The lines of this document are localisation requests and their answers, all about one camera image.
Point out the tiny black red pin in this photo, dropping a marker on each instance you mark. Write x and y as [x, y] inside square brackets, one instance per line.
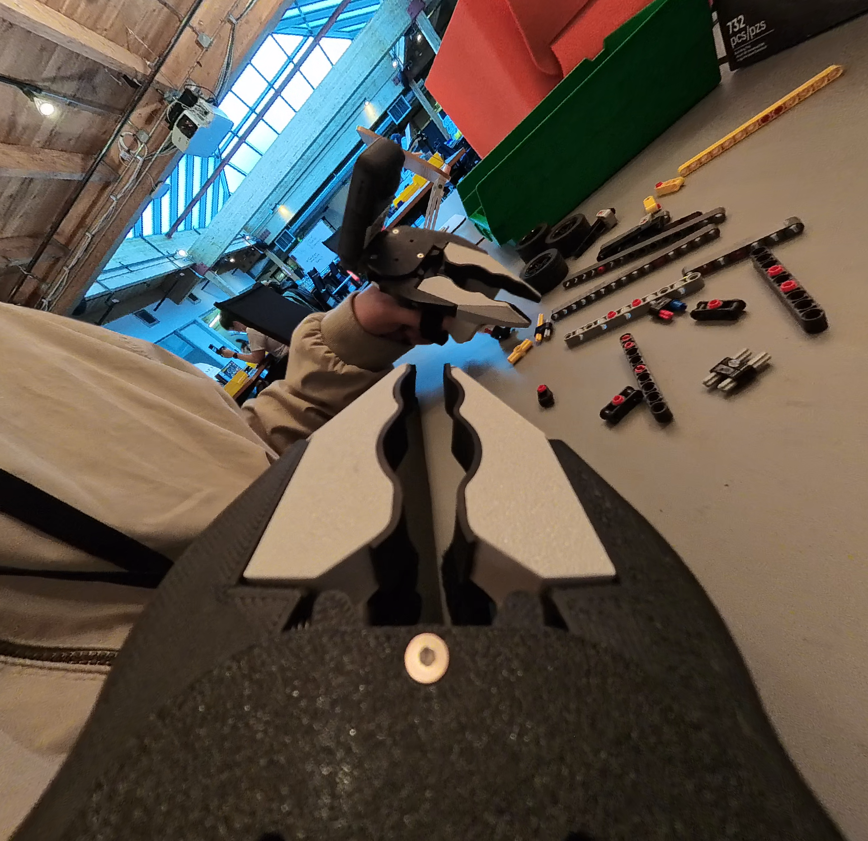
[500, 332]
[545, 395]

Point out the black beam two red pins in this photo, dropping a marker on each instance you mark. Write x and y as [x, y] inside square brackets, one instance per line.
[790, 291]

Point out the dark toy car box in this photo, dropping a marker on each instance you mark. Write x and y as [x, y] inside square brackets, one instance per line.
[793, 13]

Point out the light grey long toy beam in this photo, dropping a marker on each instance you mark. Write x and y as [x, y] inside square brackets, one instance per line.
[634, 310]

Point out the ceiling mounted device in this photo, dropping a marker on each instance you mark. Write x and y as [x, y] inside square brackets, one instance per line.
[196, 119]

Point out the black double toy beam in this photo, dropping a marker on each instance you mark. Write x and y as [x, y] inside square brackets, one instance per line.
[661, 234]

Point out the red plastic tote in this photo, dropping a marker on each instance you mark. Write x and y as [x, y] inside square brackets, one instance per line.
[495, 61]

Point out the wooden desk lamp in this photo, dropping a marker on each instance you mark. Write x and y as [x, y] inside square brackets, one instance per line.
[424, 166]

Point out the long yellow toy beam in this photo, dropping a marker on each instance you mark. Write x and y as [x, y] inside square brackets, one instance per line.
[759, 121]

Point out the tiny yellow black blue brick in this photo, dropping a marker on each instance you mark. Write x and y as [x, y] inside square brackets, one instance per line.
[541, 327]

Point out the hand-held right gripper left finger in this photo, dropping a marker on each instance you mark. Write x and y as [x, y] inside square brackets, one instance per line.
[319, 508]

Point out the grey black axle connector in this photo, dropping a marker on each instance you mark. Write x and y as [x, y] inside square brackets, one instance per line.
[736, 371]

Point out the person's left forearm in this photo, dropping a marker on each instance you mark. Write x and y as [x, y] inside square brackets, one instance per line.
[319, 373]

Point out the blue red pin cluster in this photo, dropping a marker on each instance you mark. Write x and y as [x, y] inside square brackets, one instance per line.
[668, 308]

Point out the ceiling spotlight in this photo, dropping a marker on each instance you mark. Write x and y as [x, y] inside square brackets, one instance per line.
[45, 107]

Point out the dark grey long toy beam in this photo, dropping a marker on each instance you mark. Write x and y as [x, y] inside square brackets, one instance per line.
[614, 293]

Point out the black beam three red pins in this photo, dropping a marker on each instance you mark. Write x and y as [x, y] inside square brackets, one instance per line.
[645, 378]

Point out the small yellow connector piece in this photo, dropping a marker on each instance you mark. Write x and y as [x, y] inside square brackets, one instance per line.
[520, 351]

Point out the short black brick red pin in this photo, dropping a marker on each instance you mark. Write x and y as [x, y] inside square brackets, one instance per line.
[717, 309]
[620, 407]

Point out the green storage bin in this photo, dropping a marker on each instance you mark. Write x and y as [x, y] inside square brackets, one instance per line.
[597, 129]

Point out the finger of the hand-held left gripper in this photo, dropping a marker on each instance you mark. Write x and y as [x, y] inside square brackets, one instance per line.
[481, 308]
[495, 278]

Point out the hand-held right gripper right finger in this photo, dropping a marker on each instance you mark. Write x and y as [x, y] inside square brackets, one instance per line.
[536, 515]

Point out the grey white small brick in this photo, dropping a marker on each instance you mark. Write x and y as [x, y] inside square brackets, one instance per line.
[607, 217]

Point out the grey desk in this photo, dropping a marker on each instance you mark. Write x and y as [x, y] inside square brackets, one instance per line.
[746, 515]

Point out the person's beige jacket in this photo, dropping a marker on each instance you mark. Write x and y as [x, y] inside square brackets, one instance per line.
[102, 414]

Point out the person's left hand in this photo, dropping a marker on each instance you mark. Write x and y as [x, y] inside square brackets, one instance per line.
[386, 319]

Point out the short grey beam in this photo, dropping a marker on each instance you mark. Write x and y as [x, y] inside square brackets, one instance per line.
[742, 247]

